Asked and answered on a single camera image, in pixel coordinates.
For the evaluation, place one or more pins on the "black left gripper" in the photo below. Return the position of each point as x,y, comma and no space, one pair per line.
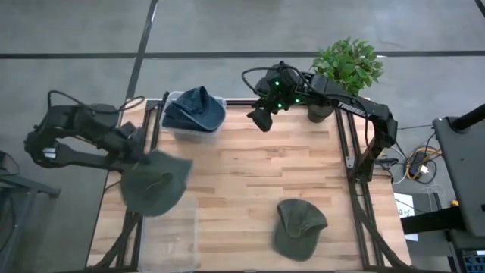
130,146

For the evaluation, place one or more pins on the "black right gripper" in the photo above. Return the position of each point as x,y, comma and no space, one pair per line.
280,89

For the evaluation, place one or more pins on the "dark green cap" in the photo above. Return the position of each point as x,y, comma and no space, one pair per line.
299,231
155,189

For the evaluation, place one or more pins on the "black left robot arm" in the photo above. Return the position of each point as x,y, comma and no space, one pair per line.
76,132

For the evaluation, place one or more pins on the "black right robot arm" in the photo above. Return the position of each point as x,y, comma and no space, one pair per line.
363,110

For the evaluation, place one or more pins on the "clear plastic bin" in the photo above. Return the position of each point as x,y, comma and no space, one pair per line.
197,135
168,239

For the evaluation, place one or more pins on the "dark plant pot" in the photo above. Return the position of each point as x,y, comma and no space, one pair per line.
320,112

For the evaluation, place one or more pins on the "green leafy plant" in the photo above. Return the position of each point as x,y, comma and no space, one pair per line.
348,66

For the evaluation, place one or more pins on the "black metal stand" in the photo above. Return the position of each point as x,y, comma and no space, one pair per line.
22,186

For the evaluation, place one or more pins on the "black clamp device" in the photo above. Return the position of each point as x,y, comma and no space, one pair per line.
386,162

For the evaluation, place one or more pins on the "black power adapter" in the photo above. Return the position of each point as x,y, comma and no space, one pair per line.
417,164

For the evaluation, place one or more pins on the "white plug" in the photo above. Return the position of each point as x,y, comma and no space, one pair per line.
423,169

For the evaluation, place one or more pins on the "white paper sheet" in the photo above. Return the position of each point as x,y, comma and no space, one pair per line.
404,210

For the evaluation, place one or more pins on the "black flat bar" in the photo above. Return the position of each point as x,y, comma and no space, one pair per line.
432,220

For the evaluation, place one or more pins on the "black pole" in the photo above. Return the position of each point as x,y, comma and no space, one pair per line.
470,117

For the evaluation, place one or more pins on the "black cart top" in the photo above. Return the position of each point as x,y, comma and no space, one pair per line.
464,178

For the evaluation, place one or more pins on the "black box with coloured ports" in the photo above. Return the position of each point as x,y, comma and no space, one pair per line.
473,261

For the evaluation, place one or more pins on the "black aluminium frame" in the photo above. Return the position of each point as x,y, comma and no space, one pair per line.
363,223
130,235

